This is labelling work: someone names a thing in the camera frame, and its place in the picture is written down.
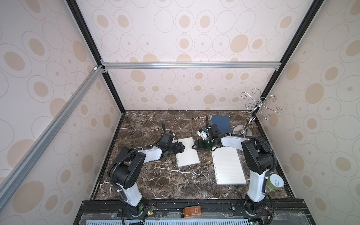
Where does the small grid spiral notebook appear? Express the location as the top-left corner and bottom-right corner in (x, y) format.
(176, 137), (200, 167)

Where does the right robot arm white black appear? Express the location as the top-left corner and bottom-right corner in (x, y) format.
(192, 125), (277, 216)

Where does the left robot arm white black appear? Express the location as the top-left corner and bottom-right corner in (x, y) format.
(108, 131), (185, 209)

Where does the blue spiral notebook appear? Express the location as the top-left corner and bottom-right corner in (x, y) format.
(211, 115), (231, 134)

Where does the chrome hook stand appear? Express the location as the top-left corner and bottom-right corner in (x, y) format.
(233, 88), (284, 136)

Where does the large lined spiral notebook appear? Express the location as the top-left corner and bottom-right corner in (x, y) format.
(212, 147), (247, 185)

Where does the orange electronic module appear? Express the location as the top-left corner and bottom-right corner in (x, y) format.
(183, 205), (202, 218)

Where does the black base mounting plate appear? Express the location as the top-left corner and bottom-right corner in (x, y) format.
(74, 199), (315, 225)

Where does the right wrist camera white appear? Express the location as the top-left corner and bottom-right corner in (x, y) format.
(197, 129), (209, 141)

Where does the horizontal aluminium rail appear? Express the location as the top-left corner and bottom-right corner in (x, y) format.
(104, 61), (281, 69)

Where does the diagonal aluminium rail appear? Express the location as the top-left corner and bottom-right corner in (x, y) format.
(1, 65), (105, 210)

